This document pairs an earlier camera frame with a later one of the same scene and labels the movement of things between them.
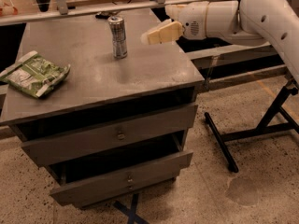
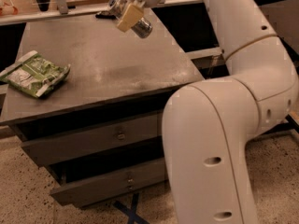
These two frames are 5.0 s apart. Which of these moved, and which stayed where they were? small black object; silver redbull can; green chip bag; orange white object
Moved: silver redbull can
Stayed: small black object; green chip bag; orange white object
